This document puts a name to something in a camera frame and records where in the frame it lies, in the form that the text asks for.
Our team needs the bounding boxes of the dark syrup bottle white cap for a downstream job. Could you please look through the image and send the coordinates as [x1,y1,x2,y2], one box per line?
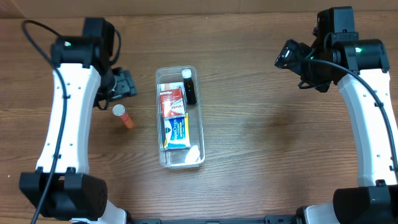
[182,69,197,105]

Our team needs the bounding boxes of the orange tablet tube white cap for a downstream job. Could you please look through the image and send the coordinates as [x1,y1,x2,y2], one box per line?
[112,104,134,129]

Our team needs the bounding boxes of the white blue plaster box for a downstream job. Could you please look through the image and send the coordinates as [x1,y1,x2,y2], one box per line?
[159,82,184,91]

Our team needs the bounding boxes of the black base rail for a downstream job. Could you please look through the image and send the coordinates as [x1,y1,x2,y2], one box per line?
[127,215,305,224]

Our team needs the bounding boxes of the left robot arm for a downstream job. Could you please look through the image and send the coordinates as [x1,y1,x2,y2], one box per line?
[19,17,137,223]

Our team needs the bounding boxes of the blue yellow lozenge box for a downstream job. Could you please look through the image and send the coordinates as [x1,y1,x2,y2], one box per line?
[164,113,190,149]

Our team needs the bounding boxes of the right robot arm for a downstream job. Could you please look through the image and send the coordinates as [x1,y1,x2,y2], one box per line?
[266,6,397,223]

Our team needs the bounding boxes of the red white medicine box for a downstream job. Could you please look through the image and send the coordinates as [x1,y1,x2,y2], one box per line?
[159,88,185,119]

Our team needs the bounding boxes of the clear plastic container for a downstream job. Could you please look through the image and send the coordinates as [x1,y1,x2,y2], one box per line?
[155,65,205,168]

